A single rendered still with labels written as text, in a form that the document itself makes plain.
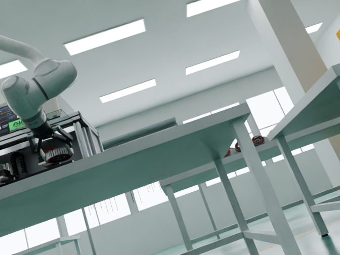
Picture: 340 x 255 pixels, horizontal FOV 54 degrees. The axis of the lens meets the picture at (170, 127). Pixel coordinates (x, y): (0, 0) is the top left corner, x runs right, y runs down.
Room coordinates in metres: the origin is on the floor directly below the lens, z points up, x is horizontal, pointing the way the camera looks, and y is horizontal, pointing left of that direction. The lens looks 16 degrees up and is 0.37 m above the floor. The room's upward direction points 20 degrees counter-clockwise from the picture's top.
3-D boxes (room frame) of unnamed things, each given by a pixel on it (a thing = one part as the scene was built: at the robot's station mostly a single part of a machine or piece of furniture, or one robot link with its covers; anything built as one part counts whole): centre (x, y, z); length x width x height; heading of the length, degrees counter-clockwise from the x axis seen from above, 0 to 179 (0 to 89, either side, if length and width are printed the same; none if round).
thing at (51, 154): (1.42, 0.51, 0.83); 0.11 x 0.11 x 0.04
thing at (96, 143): (1.98, 0.47, 0.91); 0.28 x 0.03 x 0.32; 3
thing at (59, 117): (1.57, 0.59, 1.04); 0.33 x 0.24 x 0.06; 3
